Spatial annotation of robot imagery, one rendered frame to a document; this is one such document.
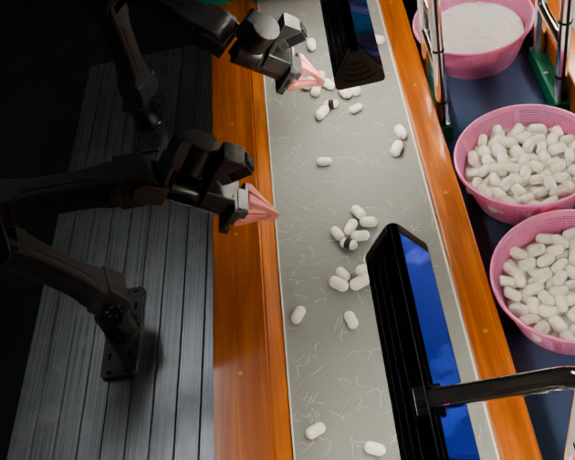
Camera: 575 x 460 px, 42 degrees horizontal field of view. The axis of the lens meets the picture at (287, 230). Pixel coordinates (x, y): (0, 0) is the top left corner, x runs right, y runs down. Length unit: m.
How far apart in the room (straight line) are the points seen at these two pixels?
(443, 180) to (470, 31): 0.49
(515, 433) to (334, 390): 0.29
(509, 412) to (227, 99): 0.94
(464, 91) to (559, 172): 0.36
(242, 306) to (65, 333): 0.41
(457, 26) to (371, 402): 0.96
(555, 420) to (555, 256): 0.28
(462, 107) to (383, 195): 0.35
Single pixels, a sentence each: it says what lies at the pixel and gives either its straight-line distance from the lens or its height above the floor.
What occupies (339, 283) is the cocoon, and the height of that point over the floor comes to 0.76.
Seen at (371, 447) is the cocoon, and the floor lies 0.76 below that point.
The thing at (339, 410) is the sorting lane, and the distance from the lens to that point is 1.22.
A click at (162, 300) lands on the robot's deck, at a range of 1.52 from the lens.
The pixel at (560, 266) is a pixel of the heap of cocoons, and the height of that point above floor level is 0.74.
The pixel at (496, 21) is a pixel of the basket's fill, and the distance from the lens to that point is 1.83.
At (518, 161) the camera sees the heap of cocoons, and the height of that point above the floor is 0.73.
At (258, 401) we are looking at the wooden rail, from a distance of 1.23.
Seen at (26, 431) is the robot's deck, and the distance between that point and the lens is 1.49.
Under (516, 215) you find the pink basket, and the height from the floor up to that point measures 0.72.
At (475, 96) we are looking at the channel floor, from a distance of 1.73.
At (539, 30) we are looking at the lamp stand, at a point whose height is 0.78.
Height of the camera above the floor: 1.82
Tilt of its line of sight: 49 degrees down
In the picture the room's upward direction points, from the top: 19 degrees counter-clockwise
